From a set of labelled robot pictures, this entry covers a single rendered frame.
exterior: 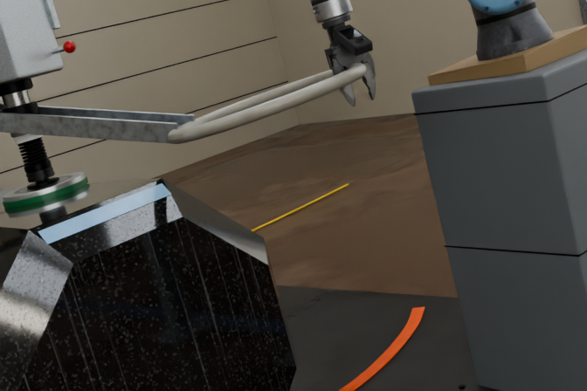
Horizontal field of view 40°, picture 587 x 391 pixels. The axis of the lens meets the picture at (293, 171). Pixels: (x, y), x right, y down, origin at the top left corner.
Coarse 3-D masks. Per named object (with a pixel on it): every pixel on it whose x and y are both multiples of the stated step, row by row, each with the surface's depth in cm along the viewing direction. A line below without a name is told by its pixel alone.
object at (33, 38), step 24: (0, 0) 189; (24, 0) 198; (0, 24) 188; (24, 24) 196; (48, 24) 206; (0, 48) 189; (24, 48) 195; (48, 48) 204; (0, 72) 191; (24, 72) 193; (48, 72) 204; (0, 96) 200
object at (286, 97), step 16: (352, 64) 191; (304, 80) 206; (320, 80) 203; (336, 80) 169; (352, 80) 173; (256, 96) 209; (272, 96) 209; (288, 96) 164; (304, 96) 164; (320, 96) 167; (224, 112) 206; (240, 112) 164; (256, 112) 163; (272, 112) 164; (192, 128) 170; (208, 128) 167; (224, 128) 166
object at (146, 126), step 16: (0, 112) 200; (48, 112) 208; (64, 112) 207; (80, 112) 206; (96, 112) 205; (112, 112) 204; (128, 112) 202; (144, 112) 202; (0, 128) 200; (16, 128) 199; (32, 128) 198; (48, 128) 197; (64, 128) 196; (80, 128) 194; (96, 128) 193; (112, 128) 192; (128, 128) 191; (144, 128) 190; (160, 128) 189; (176, 128) 189
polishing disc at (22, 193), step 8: (56, 176) 218; (64, 176) 213; (72, 176) 208; (80, 176) 206; (56, 184) 201; (64, 184) 200; (72, 184) 202; (16, 192) 206; (24, 192) 201; (32, 192) 198; (40, 192) 198; (48, 192) 198; (8, 200) 201; (16, 200) 199
